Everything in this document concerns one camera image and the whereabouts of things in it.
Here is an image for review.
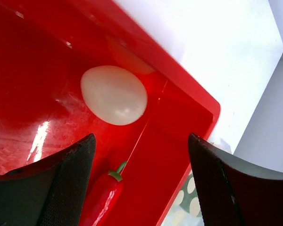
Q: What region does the red chili pepper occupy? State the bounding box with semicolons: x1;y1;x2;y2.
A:
79;161;127;226

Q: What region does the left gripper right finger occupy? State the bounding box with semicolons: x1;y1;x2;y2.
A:
188;133;283;226

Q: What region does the red plastic tray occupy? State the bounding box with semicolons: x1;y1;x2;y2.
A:
0;0;220;226

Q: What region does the clear zip top bag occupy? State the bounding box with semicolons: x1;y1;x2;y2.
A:
160;138;233;226

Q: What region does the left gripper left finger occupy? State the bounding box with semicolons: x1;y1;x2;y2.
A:
0;134;96;226

